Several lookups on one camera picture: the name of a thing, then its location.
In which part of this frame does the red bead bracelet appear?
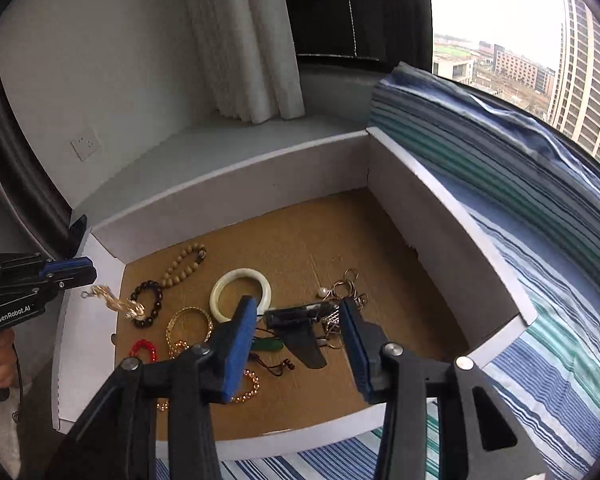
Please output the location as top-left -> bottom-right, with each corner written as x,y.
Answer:
129,339 -> 160,364

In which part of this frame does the blue green striped bed sheet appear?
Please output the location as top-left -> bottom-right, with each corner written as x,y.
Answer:
155,62 -> 600,480

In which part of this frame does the black bead bracelet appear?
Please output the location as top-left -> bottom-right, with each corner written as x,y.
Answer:
130,280 -> 165,329

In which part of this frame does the window pane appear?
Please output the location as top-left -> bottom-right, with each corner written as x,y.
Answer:
425,0 -> 600,181

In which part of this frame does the white wall socket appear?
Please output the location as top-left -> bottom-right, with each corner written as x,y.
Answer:
70,128 -> 102,162

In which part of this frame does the amber bead bracelet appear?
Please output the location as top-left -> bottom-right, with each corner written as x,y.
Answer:
155,369 -> 261,411

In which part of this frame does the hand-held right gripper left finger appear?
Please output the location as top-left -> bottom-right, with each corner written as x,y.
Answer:
45,295 -> 259,480

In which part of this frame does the white curtain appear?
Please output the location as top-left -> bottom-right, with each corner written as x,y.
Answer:
179,0 -> 307,124

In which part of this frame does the green pendant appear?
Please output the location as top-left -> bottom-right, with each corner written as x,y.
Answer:
249,330 -> 295,377

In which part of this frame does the dark blue black strap watch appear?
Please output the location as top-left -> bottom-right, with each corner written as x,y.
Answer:
263,302 -> 334,370

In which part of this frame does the gold chain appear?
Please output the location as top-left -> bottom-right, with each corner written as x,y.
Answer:
82,285 -> 146,320

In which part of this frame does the brown wooden bead bracelet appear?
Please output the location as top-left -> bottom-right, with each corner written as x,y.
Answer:
160,242 -> 208,289

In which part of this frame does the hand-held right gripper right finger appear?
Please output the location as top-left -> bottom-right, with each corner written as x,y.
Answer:
337,296 -> 549,480

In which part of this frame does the long white cardboard box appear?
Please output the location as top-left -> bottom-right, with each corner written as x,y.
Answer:
50,127 -> 539,462

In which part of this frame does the cream jade bangle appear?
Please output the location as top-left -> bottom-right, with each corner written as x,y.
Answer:
209,268 -> 273,324

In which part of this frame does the black window blind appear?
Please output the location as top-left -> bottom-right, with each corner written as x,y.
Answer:
277,0 -> 434,77

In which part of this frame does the black flat device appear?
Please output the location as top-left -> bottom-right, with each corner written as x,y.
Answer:
69,214 -> 89,259

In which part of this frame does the black cable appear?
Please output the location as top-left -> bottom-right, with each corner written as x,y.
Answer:
11,342 -> 24,418

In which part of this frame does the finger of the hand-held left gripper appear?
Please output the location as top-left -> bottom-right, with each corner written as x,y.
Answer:
44,268 -> 99,292
39,256 -> 94,279

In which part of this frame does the person's left forearm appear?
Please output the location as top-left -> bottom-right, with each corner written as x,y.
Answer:
0,382 -> 24,480

